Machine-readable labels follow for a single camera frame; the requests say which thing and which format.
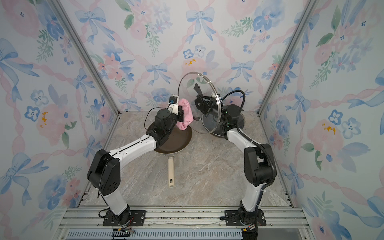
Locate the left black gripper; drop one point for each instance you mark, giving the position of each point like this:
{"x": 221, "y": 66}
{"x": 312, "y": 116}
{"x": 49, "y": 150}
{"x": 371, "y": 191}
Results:
{"x": 180, "y": 114}

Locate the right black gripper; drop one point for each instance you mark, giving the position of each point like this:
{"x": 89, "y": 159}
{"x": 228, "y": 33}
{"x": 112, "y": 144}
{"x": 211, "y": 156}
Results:
{"x": 210, "y": 107}

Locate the glass pot lid black handle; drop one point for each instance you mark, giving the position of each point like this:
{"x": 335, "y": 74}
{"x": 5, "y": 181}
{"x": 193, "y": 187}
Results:
{"x": 191, "y": 85}

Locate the pink cloth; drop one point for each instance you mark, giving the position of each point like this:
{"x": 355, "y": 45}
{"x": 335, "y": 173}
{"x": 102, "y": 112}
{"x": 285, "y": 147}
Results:
{"x": 188, "y": 115}

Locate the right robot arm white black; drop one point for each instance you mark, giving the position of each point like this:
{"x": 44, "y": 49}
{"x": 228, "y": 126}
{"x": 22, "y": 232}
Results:
{"x": 259, "y": 165}

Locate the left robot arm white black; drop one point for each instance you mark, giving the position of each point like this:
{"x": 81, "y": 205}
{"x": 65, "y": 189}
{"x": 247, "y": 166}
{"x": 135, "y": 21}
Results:
{"x": 105, "y": 171}

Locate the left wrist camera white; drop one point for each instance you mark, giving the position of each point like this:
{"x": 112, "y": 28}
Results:
{"x": 174, "y": 104}

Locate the frying pan beige handle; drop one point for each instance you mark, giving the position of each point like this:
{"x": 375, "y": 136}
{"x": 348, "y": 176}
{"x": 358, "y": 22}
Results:
{"x": 177, "y": 141}

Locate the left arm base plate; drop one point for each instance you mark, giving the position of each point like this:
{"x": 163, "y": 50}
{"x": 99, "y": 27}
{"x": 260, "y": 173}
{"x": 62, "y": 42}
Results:
{"x": 135, "y": 217}

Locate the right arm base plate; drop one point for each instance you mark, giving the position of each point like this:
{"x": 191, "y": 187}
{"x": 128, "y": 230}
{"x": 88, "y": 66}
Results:
{"x": 245, "y": 219}

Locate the aluminium mounting rail frame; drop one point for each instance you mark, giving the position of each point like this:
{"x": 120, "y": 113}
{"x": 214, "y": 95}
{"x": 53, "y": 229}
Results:
{"x": 184, "y": 223}

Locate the right corner aluminium post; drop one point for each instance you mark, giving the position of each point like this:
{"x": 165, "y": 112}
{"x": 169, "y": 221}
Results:
{"x": 291, "y": 47}

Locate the corner aluminium post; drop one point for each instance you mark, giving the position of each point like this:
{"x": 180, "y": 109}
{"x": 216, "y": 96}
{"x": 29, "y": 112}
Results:
{"x": 86, "y": 58}
{"x": 291, "y": 47}

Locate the left corner aluminium post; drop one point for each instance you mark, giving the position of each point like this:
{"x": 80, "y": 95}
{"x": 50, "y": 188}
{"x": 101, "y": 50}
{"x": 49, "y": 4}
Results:
{"x": 86, "y": 58}

